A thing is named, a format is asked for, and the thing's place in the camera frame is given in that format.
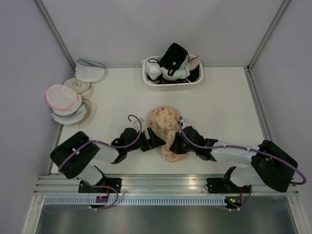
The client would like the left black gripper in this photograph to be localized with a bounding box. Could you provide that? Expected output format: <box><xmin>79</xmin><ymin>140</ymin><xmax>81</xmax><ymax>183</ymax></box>
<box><xmin>126</xmin><ymin>127</ymin><xmax>166</xmax><ymax>153</ymax></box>

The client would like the floral peach laundry bag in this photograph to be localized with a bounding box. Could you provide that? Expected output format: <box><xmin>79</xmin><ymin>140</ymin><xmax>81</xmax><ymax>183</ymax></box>
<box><xmin>148</xmin><ymin>106</ymin><xmax>187</xmax><ymax>162</ymax></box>

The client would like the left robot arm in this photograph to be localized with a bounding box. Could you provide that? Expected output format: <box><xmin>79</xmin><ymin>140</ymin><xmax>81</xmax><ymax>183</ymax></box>
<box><xmin>50</xmin><ymin>127</ymin><xmax>166</xmax><ymax>193</ymax></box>

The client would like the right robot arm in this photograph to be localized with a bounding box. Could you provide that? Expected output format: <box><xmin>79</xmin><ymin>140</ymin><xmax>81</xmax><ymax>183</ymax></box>
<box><xmin>169</xmin><ymin>126</ymin><xmax>298</xmax><ymax>193</ymax></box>

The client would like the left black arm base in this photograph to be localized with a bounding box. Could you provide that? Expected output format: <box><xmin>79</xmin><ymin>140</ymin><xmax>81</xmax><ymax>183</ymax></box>
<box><xmin>78</xmin><ymin>177</ymin><xmax>122</xmax><ymax>194</ymax></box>

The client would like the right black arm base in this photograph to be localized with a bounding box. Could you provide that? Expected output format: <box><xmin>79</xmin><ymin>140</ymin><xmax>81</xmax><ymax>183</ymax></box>
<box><xmin>206</xmin><ymin>178</ymin><xmax>251</xmax><ymax>194</ymax></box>

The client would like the white plastic laundry basket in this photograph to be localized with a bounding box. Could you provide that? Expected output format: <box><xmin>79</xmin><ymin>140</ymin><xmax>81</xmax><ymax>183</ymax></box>
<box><xmin>141</xmin><ymin>56</ymin><xmax>204</xmax><ymax>91</ymax></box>

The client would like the beige flat laundry bag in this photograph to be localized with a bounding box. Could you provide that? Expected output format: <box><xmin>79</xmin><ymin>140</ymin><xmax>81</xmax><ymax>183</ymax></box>
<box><xmin>72</xmin><ymin>98</ymin><xmax>98</xmax><ymax>128</ymax></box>

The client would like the grey trimmed mesh bag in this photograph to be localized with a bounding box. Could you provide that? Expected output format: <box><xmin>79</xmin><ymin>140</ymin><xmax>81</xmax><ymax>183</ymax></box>
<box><xmin>51</xmin><ymin>102</ymin><xmax>87</xmax><ymax>125</ymax></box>

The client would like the black bra in basket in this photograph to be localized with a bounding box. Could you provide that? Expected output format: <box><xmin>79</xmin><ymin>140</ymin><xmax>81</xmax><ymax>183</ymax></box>
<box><xmin>159</xmin><ymin>43</ymin><xmax>188</xmax><ymax>76</ymax></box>

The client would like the beige round laundry bag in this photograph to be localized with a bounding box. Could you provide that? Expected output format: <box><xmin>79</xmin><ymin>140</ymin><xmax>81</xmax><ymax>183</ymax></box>
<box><xmin>63</xmin><ymin>78</ymin><xmax>93</xmax><ymax>99</ymax></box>

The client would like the white mesh bag blue trim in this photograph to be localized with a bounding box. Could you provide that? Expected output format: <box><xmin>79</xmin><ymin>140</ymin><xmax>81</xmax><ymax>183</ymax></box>
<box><xmin>75</xmin><ymin>58</ymin><xmax>106</xmax><ymax>83</ymax></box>

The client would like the pink trimmed mesh bag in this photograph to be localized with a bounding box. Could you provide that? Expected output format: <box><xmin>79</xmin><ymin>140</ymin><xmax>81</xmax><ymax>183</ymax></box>
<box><xmin>45</xmin><ymin>84</ymin><xmax>78</xmax><ymax>110</ymax></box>

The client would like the white garment in basket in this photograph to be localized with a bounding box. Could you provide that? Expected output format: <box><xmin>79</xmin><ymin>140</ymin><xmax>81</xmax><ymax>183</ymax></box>
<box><xmin>145</xmin><ymin>58</ymin><xmax>191</xmax><ymax>81</ymax></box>

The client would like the pink garment in basket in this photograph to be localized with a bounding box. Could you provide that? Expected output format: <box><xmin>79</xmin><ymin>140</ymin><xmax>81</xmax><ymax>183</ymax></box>
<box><xmin>186</xmin><ymin>57</ymin><xmax>202</xmax><ymax>71</ymax></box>

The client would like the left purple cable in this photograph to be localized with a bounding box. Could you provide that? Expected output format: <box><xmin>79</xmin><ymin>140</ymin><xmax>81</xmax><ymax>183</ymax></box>
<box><xmin>58</xmin><ymin>114</ymin><xmax>145</xmax><ymax>173</ymax></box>

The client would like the purple cable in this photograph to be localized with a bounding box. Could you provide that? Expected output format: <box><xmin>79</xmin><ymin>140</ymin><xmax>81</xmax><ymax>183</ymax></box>
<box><xmin>58</xmin><ymin>114</ymin><xmax>145</xmax><ymax>173</ymax></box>
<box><xmin>178</xmin><ymin>116</ymin><xmax>307</xmax><ymax>185</ymax></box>

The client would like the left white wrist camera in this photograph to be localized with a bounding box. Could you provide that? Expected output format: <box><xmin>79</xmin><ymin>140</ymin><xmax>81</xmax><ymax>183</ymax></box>
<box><xmin>130</xmin><ymin>118</ymin><xmax>140</xmax><ymax>124</ymax></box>

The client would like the aluminium front rail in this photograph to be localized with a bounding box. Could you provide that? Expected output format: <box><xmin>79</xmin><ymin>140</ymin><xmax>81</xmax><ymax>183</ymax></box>
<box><xmin>34</xmin><ymin>173</ymin><xmax>300</xmax><ymax>195</ymax></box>

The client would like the white slotted cable duct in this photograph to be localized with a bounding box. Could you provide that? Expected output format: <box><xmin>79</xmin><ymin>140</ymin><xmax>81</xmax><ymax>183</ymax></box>
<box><xmin>44</xmin><ymin>195</ymin><xmax>226</xmax><ymax>206</ymax></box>

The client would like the right aluminium side rail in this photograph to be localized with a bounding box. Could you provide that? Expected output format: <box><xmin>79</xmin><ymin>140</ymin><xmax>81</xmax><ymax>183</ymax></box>
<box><xmin>245</xmin><ymin>67</ymin><xmax>285</xmax><ymax>176</ymax></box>

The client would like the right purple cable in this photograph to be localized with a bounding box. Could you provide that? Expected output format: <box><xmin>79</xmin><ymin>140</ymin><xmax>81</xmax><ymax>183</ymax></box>
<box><xmin>178</xmin><ymin>116</ymin><xmax>307</xmax><ymax>185</ymax></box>

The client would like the right aluminium frame post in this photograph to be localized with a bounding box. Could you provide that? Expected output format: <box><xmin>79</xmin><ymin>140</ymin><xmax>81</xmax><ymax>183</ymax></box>
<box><xmin>246</xmin><ymin>0</ymin><xmax>292</xmax><ymax>73</ymax></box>

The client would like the aluminium frame post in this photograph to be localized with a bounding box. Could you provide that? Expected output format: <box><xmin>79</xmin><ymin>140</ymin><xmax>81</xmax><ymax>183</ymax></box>
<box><xmin>33</xmin><ymin>0</ymin><xmax>76</xmax><ymax>72</ymax></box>
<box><xmin>246</xmin><ymin>0</ymin><xmax>292</xmax><ymax>73</ymax></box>

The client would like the left aluminium frame post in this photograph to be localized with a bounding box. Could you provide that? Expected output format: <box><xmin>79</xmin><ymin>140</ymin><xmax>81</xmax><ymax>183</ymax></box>
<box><xmin>33</xmin><ymin>0</ymin><xmax>76</xmax><ymax>72</ymax></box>

